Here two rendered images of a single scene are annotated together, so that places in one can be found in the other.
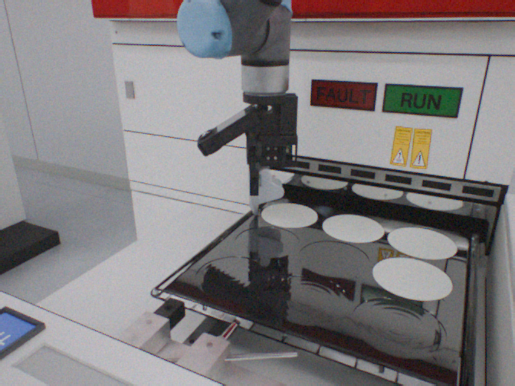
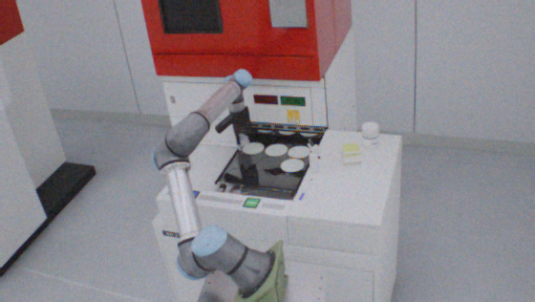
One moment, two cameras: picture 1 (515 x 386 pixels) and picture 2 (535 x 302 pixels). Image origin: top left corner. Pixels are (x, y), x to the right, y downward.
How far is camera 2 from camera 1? 175 cm
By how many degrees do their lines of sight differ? 10
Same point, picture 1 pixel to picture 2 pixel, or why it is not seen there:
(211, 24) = not seen: hidden behind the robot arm
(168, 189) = not seen: hidden behind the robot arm
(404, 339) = (286, 182)
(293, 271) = (256, 169)
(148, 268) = (203, 177)
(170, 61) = (191, 88)
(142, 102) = (179, 104)
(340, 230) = (271, 151)
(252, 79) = (232, 107)
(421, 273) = (295, 163)
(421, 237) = (299, 150)
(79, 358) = (211, 196)
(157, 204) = not seen: hidden behind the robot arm
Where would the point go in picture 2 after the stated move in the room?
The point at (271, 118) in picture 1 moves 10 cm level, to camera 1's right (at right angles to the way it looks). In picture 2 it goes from (241, 117) to (263, 113)
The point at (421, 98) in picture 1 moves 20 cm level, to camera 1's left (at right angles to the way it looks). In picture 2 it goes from (292, 100) to (248, 107)
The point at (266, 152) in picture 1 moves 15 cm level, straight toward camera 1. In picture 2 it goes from (241, 129) to (243, 146)
